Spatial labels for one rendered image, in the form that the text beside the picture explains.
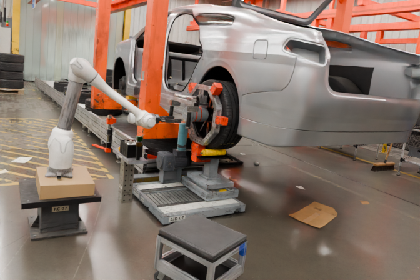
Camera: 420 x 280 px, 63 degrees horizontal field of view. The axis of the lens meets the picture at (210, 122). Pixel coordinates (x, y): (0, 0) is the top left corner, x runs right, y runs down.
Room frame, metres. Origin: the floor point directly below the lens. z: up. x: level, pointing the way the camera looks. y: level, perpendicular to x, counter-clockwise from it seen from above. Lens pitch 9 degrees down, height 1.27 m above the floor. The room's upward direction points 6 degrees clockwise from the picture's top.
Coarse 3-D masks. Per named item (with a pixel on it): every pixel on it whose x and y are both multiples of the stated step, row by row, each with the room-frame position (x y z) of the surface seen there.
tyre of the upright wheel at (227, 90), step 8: (208, 80) 3.27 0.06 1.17; (216, 80) 3.22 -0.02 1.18; (224, 88) 3.08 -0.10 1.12; (232, 88) 3.14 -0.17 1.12; (224, 96) 3.02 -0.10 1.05; (232, 96) 3.05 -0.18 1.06; (224, 104) 3.00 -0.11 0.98; (232, 104) 3.01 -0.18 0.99; (224, 112) 2.98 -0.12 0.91; (232, 112) 2.99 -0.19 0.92; (232, 120) 2.98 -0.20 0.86; (224, 128) 2.96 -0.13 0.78; (232, 128) 2.99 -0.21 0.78; (216, 136) 3.05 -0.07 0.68; (224, 136) 2.99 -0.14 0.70; (232, 136) 3.04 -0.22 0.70; (240, 136) 3.09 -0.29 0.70; (208, 144) 3.15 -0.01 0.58; (216, 144) 3.05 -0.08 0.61; (224, 144) 3.08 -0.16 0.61; (232, 144) 3.14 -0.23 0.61
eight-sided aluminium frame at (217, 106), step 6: (198, 84) 3.24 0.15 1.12; (192, 90) 3.32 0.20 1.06; (198, 90) 3.31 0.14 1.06; (210, 96) 3.05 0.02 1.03; (216, 96) 3.04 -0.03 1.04; (216, 102) 2.98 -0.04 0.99; (216, 108) 2.95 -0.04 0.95; (216, 114) 2.96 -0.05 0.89; (192, 126) 3.35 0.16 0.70; (216, 126) 3.00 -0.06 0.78; (192, 132) 3.33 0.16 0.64; (210, 132) 2.99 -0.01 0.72; (216, 132) 2.98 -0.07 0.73; (192, 138) 3.24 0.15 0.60; (198, 138) 3.18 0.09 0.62; (204, 138) 3.06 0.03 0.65; (210, 138) 3.07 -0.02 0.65; (204, 144) 3.09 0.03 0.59
